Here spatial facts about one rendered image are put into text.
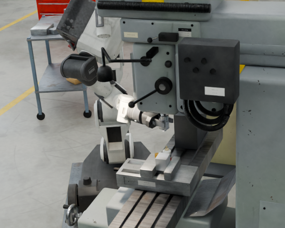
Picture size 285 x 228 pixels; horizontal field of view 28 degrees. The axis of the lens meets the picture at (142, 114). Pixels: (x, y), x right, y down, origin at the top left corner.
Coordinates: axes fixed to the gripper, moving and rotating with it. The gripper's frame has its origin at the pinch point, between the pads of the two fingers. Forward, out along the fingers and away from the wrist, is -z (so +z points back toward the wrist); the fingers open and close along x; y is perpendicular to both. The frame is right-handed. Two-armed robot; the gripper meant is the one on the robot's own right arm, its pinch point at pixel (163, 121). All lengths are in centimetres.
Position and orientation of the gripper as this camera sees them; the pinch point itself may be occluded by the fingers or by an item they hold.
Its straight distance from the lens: 251.5
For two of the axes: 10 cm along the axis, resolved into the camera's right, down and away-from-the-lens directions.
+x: 6.6, -3.5, 6.6
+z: -7.5, -2.5, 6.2
